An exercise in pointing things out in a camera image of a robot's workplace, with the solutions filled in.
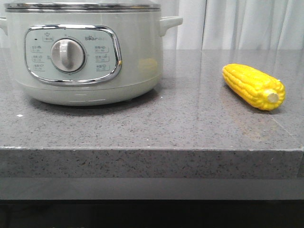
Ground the yellow corn cob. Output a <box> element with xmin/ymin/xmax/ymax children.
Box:
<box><xmin>222</xmin><ymin>64</ymin><xmax>285</xmax><ymax>111</ymax></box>

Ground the glass pot lid steel rim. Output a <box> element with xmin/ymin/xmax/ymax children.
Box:
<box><xmin>4</xmin><ymin>0</ymin><xmax>161</xmax><ymax>12</ymax></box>

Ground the pale green electric cooking pot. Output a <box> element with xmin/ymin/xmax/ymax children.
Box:
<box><xmin>7</xmin><ymin>10</ymin><xmax>182</xmax><ymax>106</ymax></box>

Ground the white curtain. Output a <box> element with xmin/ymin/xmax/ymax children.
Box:
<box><xmin>0</xmin><ymin>0</ymin><xmax>304</xmax><ymax>50</ymax></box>

